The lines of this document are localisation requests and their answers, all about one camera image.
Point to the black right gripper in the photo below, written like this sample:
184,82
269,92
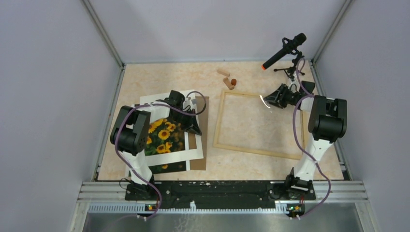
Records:
276,98

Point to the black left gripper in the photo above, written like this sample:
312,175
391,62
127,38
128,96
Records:
192,125

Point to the white mat board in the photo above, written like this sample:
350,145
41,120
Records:
185,155

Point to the light wooden picture frame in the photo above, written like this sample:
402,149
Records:
246,124

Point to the sunflower photo print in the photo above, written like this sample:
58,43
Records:
165,136

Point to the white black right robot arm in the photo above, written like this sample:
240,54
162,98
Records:
327,123

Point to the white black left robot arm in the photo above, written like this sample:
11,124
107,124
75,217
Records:
130,136

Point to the black microphone tripod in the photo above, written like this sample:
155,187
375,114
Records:
291,71

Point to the brown cardboard backing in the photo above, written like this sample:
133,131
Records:
200,164

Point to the black microphone orange tip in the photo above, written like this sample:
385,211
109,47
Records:
289,47

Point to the upright wooden block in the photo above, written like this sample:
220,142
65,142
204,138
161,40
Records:
228,84

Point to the flat wooden block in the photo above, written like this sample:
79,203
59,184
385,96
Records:
223,72

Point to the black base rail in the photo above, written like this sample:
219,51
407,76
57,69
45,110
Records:
216,194

